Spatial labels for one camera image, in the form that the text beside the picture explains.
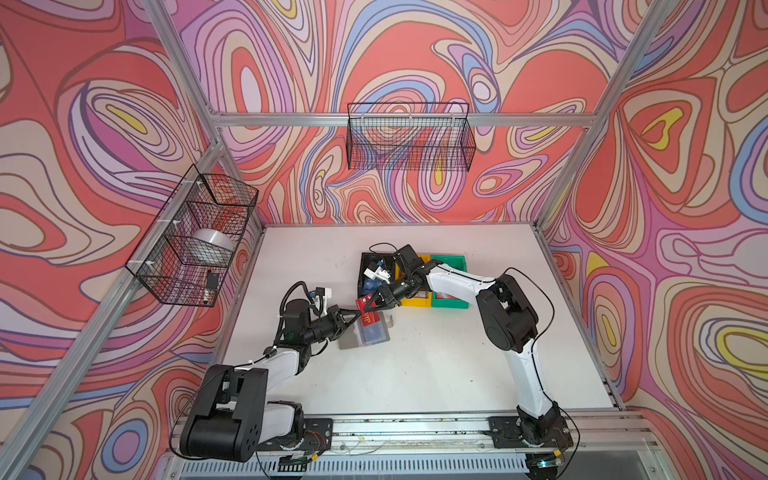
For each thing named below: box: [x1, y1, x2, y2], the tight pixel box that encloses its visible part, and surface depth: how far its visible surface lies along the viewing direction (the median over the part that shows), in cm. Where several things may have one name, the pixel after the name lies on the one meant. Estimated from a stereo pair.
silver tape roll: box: [184, 228, 235, 266], surface depth 74 cm
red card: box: [355, 294, 381, 327], surface depth 86 cm
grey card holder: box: [338, 311, 393, 350], surface depth 92 cm
